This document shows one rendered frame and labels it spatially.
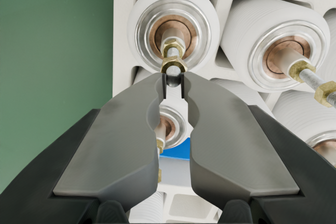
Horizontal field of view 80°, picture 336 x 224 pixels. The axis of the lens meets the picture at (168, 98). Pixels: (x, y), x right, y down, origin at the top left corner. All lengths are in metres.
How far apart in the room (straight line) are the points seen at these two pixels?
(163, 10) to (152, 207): 0.41
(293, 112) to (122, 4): 0.28
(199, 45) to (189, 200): 0.50
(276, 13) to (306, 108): 0.17
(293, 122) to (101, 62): 0.41
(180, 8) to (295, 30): 0.11
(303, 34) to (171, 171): 0.39
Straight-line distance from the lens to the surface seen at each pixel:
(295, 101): 0.37
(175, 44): 0.17
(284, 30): 0.23
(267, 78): 0.25
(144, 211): 0.49
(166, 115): 0.25
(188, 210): 0.62
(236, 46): 0.24
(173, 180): 0.50
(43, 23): 0.54
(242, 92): 0.30
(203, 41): 0.21
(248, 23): 0.24
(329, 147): 0.35
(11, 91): 0.68
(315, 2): 0.32
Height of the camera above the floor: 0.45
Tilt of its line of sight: 57 degrees down
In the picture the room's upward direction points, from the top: 178 degrees counter-clockwise
